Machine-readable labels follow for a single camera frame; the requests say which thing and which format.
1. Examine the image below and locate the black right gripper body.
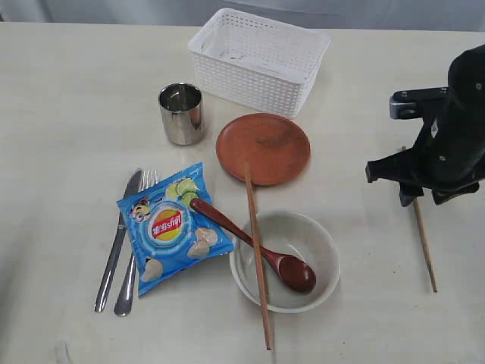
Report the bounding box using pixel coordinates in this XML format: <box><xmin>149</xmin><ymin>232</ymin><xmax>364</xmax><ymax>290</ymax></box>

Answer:
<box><xmin>365</xmin><ymin>97</ymin><xmax>484</xmax><ymax>192</ymax></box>

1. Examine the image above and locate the brown wooden chopstick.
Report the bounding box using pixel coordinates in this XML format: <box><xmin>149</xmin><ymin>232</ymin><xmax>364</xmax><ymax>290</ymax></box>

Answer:
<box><xmin>244</xmin><ymin>160</ymin><xmax>274</xmax><ymax>351</ymax></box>
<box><xmin>413</xmin><ymin>199</ymin><xmax>438</xmax><ymax>293</ymax></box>

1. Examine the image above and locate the round brown wooden plate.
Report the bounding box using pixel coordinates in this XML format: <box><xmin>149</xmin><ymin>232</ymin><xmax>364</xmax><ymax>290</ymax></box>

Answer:
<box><xmin>216</xmin><ymin>113</ymin><xmax>311</xmax><ymax>187</ymax></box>

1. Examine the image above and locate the brown wooden spoon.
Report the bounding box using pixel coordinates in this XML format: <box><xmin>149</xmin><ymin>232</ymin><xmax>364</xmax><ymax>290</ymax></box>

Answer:
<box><xmin>189</xmin><ymin>198</ymin><xmax>316</xmax><ymax>293</ymax></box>

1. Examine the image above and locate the white perforated plastic basket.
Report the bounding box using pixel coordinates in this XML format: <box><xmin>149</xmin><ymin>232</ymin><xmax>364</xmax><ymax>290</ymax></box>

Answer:
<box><xmin>188</xmin><ymin>8</ymin><xmax>330</xmax><ymax>119</ymax></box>

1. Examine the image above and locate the stainless steel cup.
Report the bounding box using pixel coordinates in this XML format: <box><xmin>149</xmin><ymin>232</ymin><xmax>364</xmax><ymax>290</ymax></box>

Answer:
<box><xmin>158</xmin><ymin>82</ymin><xmax>205</xmax><ymax>146</ymax></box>

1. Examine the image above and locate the blue chips snack bag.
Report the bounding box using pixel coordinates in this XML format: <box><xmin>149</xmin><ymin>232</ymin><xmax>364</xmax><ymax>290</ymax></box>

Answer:
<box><xmin>117</xmin><ymin>162</ymin><xmax>234</xmax><ymax>296</ymax></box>

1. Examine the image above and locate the stainless steel table knife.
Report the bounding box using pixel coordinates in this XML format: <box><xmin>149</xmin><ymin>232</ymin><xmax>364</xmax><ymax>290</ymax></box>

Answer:
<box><xmin>94</xmin><ymin>168</ymin><xmax>143</xmax><ymax>312</ymax></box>

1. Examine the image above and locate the stainless steel fork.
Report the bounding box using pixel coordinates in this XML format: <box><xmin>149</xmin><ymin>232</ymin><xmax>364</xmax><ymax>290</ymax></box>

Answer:
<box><xmin>114</xmin><ymin>170</ymin><xmax>159</xmax><ymax>317</ymax></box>

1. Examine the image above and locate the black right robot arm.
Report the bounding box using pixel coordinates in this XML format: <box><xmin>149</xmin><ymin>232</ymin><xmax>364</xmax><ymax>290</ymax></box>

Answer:
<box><xmin>365</xmin><ymin>46</ymin><xmax>484</xmax><ymax>207</ymax></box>

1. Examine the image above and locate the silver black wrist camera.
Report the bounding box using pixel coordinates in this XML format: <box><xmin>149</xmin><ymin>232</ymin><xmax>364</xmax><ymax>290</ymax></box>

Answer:
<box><xmin>389</xmin><ymin>86</ymin><xmax>449</xmax><ymax>120</ymax></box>

